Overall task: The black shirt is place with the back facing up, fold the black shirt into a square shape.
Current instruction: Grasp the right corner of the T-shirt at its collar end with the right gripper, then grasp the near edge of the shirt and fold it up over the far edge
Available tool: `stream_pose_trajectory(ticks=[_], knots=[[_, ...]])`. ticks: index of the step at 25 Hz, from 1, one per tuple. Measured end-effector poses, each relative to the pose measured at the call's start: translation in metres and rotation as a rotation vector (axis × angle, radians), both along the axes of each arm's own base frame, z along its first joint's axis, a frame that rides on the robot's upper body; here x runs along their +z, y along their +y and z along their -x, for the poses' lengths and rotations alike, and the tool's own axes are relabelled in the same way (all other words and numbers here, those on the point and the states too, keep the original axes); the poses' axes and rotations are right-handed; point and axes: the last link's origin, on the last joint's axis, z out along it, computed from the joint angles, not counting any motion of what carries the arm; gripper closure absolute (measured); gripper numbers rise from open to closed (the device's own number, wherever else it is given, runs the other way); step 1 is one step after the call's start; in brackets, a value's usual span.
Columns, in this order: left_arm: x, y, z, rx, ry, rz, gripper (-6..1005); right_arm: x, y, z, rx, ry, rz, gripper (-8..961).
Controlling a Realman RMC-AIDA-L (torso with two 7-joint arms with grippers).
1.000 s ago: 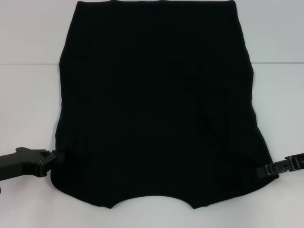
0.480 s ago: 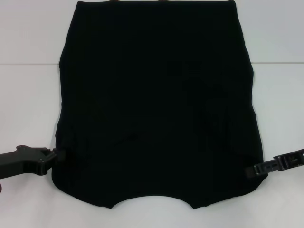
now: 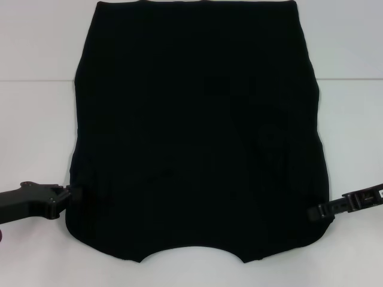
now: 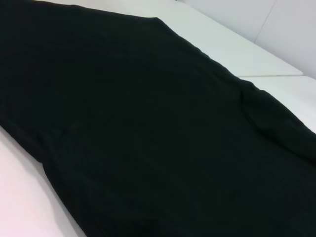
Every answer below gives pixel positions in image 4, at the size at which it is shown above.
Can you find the black t-shirt with FREE print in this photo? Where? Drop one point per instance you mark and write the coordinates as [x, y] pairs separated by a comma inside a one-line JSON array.
[[148, 123]]

